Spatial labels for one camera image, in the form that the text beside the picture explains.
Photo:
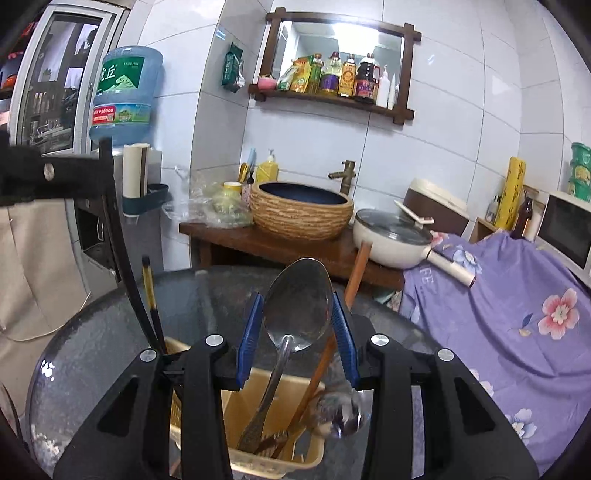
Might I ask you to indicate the blue water jug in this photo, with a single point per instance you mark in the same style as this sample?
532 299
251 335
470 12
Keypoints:
123 101

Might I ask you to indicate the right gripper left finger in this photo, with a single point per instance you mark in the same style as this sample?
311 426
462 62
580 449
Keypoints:
126 436

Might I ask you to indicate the yellow roll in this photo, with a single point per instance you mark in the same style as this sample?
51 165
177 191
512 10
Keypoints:
511 195

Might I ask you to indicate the silver metal spoon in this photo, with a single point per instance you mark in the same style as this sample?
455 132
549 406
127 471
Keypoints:
296 313

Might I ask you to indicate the yellow soap bottle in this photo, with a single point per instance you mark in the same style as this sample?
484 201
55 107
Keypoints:
268 170

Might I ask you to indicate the brown glass bottle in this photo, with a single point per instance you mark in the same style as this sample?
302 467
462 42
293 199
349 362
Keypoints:
524 216

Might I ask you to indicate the brown rice cooker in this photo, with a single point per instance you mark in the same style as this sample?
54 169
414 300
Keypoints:
449 212

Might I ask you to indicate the wooden framed mirror shelf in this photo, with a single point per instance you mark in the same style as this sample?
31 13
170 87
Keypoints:
314 56

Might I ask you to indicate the wooden counter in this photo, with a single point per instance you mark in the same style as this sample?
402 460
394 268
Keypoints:
252 246

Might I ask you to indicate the black chopstick gold band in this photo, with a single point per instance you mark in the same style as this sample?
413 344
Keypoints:
147 279

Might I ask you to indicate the brown wooden chopstick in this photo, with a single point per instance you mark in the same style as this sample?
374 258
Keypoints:
355 280

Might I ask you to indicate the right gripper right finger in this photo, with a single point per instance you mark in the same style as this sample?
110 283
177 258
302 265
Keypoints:
428 405

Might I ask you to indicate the cream pan with lid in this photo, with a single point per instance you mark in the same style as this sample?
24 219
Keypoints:
402 241

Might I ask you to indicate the brass faucet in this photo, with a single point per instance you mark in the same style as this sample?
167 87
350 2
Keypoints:
346 176

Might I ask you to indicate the metal ladle wooden handle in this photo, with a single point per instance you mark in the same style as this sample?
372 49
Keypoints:
330 414

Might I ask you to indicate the woven basin sink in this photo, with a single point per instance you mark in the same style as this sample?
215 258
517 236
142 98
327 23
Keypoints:
298 211

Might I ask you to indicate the purple floral cloth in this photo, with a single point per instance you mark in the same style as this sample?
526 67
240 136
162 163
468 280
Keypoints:
522 329

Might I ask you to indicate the dark soy sauce bottle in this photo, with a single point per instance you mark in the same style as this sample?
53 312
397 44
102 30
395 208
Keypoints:
367 80

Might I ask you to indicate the plastic bag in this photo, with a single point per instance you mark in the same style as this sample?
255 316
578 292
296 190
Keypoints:
207 203

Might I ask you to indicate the cream perforated utensil holder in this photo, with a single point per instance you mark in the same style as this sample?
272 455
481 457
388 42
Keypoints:
238 408

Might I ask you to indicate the green hanging packet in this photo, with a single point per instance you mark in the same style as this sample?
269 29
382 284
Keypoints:
232 76

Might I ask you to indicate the white microwave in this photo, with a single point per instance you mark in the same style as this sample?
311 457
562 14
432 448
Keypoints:
565 232

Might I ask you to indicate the beige cloth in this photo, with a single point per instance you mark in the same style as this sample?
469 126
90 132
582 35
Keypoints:
41 288

